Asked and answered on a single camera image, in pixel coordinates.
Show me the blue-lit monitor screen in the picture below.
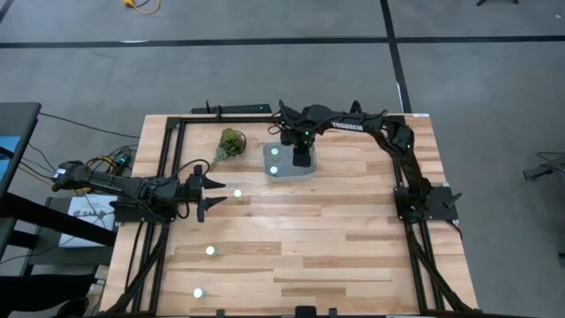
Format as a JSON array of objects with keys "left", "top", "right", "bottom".
[{"left": 0, "top": 135, "right": 22, "bottom": 178}]

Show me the black stand base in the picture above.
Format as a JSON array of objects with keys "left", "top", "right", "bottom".
[{"left": 523, "top": 151, "right": 565, "bottom": 182}]

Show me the light grey plastic basket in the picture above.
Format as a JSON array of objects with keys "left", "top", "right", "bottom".
[{"left": 262, "top": 140, "right": 318, "bottom": 185}]

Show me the dark desk beam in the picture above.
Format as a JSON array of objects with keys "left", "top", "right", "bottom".
[{"left": 0, "top": 192, "right": 118, "bottom": 247}]

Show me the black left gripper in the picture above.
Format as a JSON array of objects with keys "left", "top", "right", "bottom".
[{"left": 178, "top": 164, "right": 229, "bottom": 223}]

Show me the white printed box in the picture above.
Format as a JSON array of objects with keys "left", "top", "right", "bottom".
[{"left": 58, "top": 193, "right": 119, "bottom": 248}]

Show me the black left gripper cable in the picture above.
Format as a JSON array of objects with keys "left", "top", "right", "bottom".
[{"left": 169, "top": 157, "right": 212, "bottom": 178}]

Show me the yellow extension cable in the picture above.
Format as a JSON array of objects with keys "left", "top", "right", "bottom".
[{"left": 122, "top": 0, "right": 162, "bottom": 16}]

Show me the black floor cable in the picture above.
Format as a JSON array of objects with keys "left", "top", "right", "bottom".
[{"left": 38, "top": 111, "right": 140, "bottom": 140}]

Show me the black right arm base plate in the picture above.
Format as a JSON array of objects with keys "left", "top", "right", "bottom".
[{"left": 393, "top": 185, "right": 460, "bottom": 222}]

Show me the black chair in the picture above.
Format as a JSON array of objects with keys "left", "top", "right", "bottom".
[{"left": 0, "top": 272, "right": 97, "bottom": 318}]

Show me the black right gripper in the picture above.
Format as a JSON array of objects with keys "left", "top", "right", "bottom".
[{"left": 281, "top": 125, "right": 316, "bottom": 168}]

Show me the dark desk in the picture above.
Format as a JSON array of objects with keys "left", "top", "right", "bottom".
[{"left": 0, "top": 102, "right": 42, "bottom": 200}]

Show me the black box with antennas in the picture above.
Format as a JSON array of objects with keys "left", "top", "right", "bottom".
[{"left": 191, "top": 100, "right": 273, "bottom": 116}]

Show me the small green potted plant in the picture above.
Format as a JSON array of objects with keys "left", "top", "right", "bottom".
[{"left": 210, "top": 127, "right": 248, "bottom": 171}]

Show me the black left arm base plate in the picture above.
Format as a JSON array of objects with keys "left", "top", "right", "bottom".
[{"left": 109, "top": 197, "right": 177, "bottom": 224}]

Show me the black aluminium table frame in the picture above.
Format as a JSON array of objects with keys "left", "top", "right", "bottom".
[{"left": 97, "top": 113, "right": 483, "bottom": 318}]

